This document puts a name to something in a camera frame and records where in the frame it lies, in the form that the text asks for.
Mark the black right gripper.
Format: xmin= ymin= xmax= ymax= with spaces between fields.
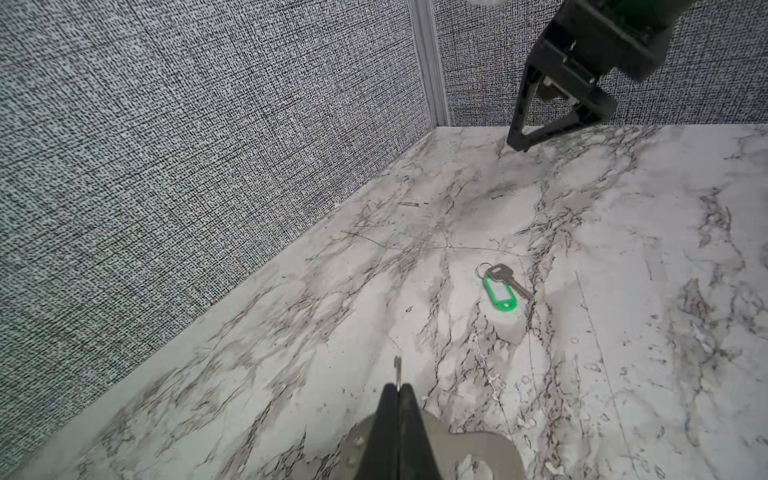
xmin=507 ymin=0 xmax=693 ymax=152

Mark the aluminium enclosure frame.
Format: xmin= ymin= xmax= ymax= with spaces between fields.
xmin=407 ymin=0 xmax=451 ymax=127

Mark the bright green key tag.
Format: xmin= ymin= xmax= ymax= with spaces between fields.
xmin=483 ymin=274 xmax=518 ymax=313

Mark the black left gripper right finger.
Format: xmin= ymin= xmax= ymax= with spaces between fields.
xmin=398 ymin=384 xmax=442 ymax=480

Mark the silver key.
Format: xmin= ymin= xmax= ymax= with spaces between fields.
xmin=394 ymin=356 xmax=402 ymax=390

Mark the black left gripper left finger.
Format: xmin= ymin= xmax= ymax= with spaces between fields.
xmin=354 ymin=383 xmax=399 ymax=480

